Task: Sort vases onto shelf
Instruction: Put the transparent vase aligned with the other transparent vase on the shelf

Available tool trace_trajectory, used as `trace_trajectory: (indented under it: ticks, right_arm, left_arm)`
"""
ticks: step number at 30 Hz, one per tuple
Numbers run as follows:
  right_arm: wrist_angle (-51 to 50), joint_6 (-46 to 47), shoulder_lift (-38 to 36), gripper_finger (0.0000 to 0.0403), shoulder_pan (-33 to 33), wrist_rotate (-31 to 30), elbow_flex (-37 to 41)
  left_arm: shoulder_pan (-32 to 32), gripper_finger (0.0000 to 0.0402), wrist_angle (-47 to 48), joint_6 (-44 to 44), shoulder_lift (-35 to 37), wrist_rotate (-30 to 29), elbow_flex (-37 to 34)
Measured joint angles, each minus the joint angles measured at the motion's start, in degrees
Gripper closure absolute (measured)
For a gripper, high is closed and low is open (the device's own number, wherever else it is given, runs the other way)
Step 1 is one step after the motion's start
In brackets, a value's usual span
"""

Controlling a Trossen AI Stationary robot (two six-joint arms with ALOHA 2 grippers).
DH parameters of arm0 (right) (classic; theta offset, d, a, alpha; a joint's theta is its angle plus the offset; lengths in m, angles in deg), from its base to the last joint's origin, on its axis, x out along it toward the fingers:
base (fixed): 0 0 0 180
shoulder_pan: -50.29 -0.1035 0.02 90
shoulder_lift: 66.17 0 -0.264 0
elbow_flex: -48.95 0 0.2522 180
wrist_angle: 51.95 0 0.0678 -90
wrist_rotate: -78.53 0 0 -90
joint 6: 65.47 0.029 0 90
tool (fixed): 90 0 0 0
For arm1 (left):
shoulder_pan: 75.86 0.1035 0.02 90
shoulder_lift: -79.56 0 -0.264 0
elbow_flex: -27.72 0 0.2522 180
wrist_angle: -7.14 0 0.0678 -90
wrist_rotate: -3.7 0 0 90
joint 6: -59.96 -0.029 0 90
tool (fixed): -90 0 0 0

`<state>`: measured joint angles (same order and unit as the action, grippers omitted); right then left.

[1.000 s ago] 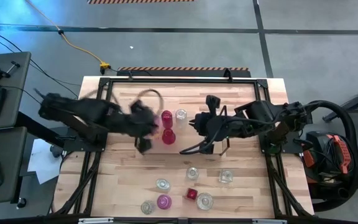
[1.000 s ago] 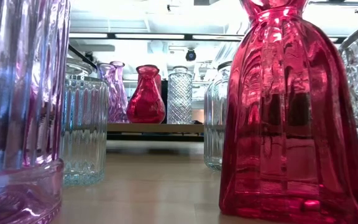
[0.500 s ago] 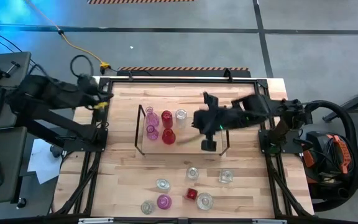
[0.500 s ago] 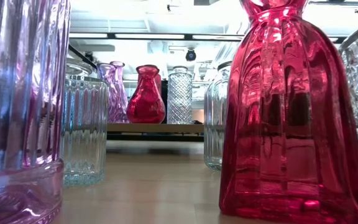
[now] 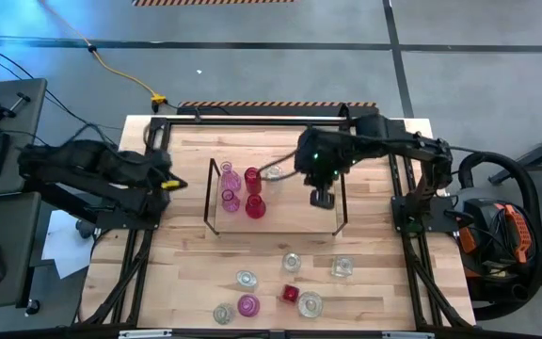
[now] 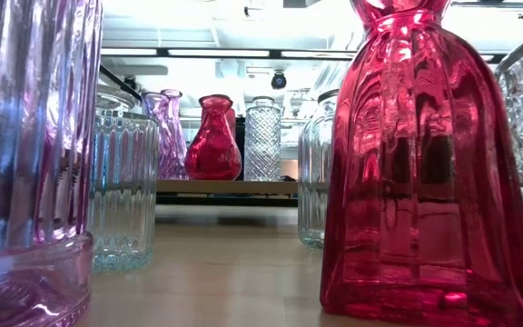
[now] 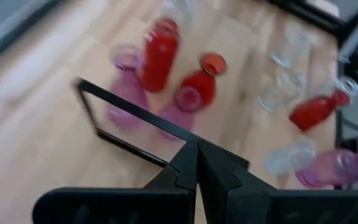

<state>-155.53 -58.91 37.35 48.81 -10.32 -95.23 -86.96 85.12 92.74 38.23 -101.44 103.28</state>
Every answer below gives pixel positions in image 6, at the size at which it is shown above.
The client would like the clear diamond-pattern glass vase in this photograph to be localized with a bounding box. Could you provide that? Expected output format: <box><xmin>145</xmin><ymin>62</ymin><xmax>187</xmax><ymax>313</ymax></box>
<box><xmin>242</xmin><ymin>95</ymin><xmax>283</xmax><ymax>183</ymax></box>

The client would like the red pear-shaped glass vase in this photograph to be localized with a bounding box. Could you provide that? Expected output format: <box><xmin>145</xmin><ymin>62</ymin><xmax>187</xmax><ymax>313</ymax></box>
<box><xmin>183</xmin><ymin>94</ymin><xmax>243</xmax><ymax>182</ymax></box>

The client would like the clear ribbed glass jar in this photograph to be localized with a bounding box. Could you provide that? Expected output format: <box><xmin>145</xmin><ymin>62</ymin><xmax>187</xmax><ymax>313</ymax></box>
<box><xmin>89</xmin><ymin>83</ymin><xmax>160</xmax><ymax>273</ymax></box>
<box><xmin>296</xmin><ymin>88</ymin><xmax>340</xmax><ymax>251</ymax></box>

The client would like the pink swirl glass vase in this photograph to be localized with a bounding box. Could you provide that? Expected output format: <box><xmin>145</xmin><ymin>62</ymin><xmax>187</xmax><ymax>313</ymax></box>
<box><xmin>141</xmin><ymin>91</ymin><xmax>186</xmax><ymax>181</ymax></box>

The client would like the slender pink glass vase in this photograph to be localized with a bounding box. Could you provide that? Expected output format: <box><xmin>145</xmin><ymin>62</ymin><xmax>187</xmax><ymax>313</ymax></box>
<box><xmin>160</xmin><ymin>88</ymin><xmax>189</xmax><ymax>178</ymax></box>

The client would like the large red pleated vase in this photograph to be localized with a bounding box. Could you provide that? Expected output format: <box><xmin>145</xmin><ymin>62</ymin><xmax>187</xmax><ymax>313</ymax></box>
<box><xmin>319</xmin><ymin>0</ymin><xmax>523</xmax><ymax>327</ymax></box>

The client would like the large pink ribbed vase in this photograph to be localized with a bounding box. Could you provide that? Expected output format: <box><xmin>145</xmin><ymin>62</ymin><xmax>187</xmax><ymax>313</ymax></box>
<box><xmin>0</xmin><ymin>0</ymin><xmax>104</xmax><ymax>327</ymax></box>

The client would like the black metal wooden shelf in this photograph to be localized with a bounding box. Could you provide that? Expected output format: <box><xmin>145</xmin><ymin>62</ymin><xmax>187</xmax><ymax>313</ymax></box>
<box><xmin>98</xmin><ymin>63</ymin><xmax>300</xmax><ymax>195</ymax></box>

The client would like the black overhead light bar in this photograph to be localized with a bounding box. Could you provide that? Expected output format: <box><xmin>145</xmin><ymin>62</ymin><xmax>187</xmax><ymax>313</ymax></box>
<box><xmin>101</xmin><ymin>45</ymin><xmax>508</xmax><ymax>63</ymax></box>

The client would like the black ceiling camera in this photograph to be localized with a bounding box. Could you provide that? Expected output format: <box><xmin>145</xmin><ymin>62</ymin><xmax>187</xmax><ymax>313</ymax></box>
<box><xmin>270</xmin><ymin>71</ymin><xmax>289</xmax><ymax>91</ymax></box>

